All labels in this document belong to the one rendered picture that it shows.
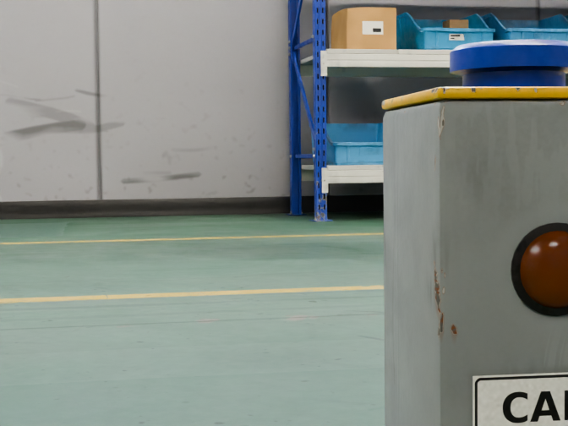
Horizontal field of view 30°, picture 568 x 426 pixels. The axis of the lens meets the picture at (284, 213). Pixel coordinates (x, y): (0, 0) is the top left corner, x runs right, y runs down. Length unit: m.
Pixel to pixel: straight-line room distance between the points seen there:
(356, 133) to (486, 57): 5.13
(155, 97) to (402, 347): 5.20
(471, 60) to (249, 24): 5.29
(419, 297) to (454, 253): 0.03
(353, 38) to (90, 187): 1.55
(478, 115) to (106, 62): 5.24
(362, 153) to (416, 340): 4.65
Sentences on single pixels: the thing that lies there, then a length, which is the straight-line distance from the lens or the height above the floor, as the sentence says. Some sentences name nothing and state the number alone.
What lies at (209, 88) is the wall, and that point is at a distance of 5.56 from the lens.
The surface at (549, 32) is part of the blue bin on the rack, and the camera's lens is 5.31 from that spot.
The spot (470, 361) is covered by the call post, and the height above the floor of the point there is 0.24.
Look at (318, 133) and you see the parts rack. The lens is 4.88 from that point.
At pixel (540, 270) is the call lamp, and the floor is 0.26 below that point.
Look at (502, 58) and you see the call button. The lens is 0.33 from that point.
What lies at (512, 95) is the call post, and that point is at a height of 0.31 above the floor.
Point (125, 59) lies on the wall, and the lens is 5.53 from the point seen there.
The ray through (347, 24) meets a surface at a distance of 5.01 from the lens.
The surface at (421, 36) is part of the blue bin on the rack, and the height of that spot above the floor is 0.86.
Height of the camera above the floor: 0.29
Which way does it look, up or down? 3 degrees down
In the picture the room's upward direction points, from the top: 1 degrees counter-clockwise
